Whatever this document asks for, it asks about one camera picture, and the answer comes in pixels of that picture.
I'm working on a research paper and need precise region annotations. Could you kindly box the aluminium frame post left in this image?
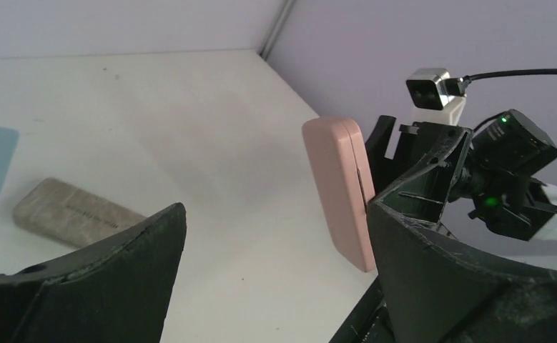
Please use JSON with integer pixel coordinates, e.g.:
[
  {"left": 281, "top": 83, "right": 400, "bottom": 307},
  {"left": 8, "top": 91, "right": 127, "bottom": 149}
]
[{"left": 257, "top": 0, "right": 297, "bottom": 61}]

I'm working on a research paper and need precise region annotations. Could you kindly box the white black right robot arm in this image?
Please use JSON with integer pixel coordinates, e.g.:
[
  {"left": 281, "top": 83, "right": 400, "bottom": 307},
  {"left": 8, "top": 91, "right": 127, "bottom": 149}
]
[{"left": 367, "top": 109, "right": 557, "bottom": 256}]

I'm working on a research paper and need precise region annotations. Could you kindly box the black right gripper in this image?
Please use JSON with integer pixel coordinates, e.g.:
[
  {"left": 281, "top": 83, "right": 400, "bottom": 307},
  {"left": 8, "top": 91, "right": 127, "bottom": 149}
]
[{"left": 365, "top": 109, "right": 557, "bottom": 241}]

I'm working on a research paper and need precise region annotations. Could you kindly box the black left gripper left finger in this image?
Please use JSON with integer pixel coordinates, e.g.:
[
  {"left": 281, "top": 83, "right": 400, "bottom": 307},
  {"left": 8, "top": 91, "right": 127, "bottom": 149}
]
[{"left": 0, "top": 203, "right": 187, "bottom": 342}]

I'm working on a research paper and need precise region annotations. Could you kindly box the pink glasses case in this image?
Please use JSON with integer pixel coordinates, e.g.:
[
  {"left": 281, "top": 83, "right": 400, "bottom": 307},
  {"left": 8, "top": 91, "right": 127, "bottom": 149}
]
[{"left": 302, "top": 116, "right": 375, "bottom": 272}]

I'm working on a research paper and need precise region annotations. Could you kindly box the black right camera cable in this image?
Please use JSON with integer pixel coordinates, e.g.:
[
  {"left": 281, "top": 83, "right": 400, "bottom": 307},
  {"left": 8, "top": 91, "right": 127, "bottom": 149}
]
[{"left": 458, "top": 68, "right": 557, "bottom": 89}]

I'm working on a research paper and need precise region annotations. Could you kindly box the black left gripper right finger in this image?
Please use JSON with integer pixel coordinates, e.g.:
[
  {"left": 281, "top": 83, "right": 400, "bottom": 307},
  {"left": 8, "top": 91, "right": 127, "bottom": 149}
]
[{"left": 367, "top": 201, "right": 557, "bottom": 342}]

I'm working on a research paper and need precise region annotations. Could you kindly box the grey marbled glasses case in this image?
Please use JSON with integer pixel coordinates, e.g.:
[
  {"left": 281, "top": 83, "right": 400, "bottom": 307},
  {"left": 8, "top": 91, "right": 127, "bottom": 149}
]
[{"left": 12, "top": 177, "right": 146, "bottom": 248}]

